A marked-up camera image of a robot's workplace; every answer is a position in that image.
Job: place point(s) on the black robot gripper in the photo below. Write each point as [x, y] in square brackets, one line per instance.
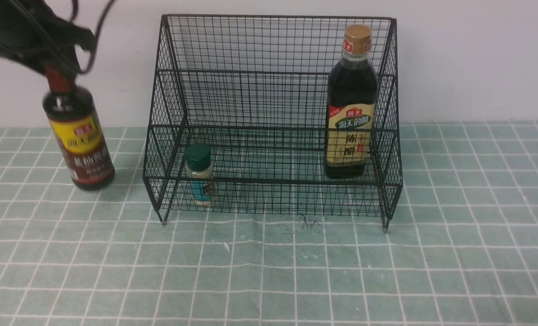
[32, 35]

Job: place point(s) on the dark soy sauce bottle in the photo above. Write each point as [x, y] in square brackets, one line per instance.
[71, 113]

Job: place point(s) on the small green-capped seasoning jar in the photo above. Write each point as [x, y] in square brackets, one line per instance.
[199, 168]

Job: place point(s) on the vinegar bottle yellow label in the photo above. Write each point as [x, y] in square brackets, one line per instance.
[351, 103]

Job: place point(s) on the green checkered tablecloth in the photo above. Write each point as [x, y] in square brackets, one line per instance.
[462, 249]

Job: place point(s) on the black wire mesh rack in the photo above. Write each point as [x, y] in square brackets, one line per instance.
[253, 89]

